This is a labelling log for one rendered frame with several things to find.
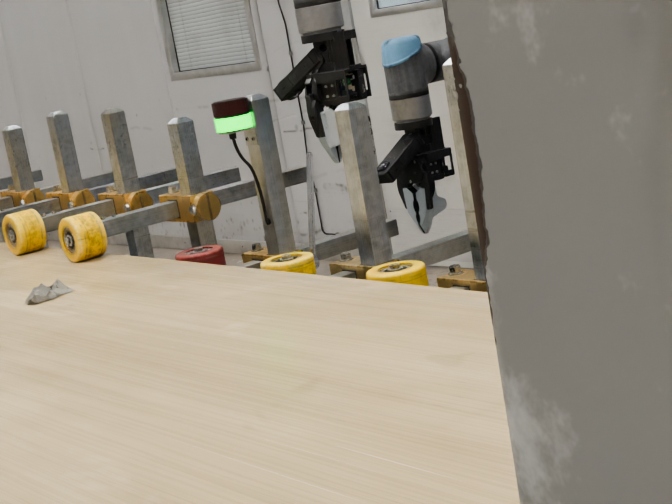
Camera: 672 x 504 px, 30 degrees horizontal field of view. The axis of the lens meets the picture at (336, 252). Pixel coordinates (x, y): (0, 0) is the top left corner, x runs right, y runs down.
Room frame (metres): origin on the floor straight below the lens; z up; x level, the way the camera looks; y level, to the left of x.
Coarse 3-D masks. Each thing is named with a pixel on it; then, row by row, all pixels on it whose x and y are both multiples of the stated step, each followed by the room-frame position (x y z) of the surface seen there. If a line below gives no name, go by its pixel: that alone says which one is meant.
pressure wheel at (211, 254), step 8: (192, 248) 2.06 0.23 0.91; (200, 248) 2.02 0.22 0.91; (208, 248) 2.04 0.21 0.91; (216, 248) 2.02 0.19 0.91; (176, 256) 2.01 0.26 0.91; (184, 256) 2.00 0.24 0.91; (192, 256) 1.99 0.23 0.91; (200, 256) 1.99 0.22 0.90; (208, 256) 1.99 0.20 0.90; (216, 256) 2.00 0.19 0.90; (224, 256) 2.03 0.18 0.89; (216, 264) 2.00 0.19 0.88; (224, 264) 2.02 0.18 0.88
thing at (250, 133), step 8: (248, 112) 2.04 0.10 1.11; (248, 128) 2.04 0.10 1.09; (232, 136) 2.04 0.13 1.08; (248, 136) 2.07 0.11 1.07; (256, 136) 2.05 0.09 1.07; (248, 144) 2.07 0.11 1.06; (256, 144) 2.05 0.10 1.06; (240, 152) 2.05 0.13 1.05; (256, 176) 2.06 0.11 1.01; (256, 184) 2.06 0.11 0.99; (264, 208) 2.06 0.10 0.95; (264, 216) 2.06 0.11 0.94
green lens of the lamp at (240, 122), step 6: (246, 114) 2.03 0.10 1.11; (216, 120) 2.03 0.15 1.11; (222, 120) 2.02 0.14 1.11; (228, 120) 2.02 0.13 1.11; (234, 120) 2.02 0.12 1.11; (240, 120) 2.02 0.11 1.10; (246, 120) 2.03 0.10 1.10; (216, 126) 2.04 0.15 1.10; (222, 126) 2.02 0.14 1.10; (228, 126) 2.02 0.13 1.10; (234, 126) 2.02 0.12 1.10; (240, 126) 2.02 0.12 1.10; (246, 126) 2.03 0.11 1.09; (222, 132) 2.03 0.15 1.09
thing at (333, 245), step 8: (392, 224) 2.25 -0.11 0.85; (344, 232) 2.22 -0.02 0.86; (352, 232) 2.20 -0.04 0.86; (392, 232) 2.25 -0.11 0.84; (320, 240) 2.18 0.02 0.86; (328, 240) 2.17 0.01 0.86; (336, 240) 2.18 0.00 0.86; (344, 240) 2.19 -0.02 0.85; (352, 240) 2.20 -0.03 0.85; (296, 248) 2.14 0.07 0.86; (304, 248) 2.13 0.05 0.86; (320, 248) 2.15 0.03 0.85; (328, 248) 2.16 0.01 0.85; (336, 248) 2.17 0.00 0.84; (344, 248) 2.18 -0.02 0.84; (352, 248) 2.19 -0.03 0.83; (320, 256) 2.15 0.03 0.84; (328, 256) 2.16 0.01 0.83; (240, 264) 2.09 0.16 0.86; (248, 264) 2.07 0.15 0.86; (256, 264) 2.07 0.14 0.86
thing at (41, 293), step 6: (54, 282) 1.90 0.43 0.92; (60, 282) 1.90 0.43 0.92; (36, 288) 1.88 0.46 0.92; (42, 288) 1.88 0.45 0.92; (48, 288) 1.89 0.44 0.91; (54, 288) 1.89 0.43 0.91; (60, 288) 1.89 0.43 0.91; (66, 288) 1.90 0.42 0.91; (30, 294) 1.87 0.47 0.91; (36, 294) 1.85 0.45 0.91; (42, 294) 1.88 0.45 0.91; (48, 294) 1.86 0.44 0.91; (54, 294) 1.86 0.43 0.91; (60, 294) 1.88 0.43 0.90; (30, 300) 1.85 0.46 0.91; (36, 300) 1.85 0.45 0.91; (42, 300) 1.85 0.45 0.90
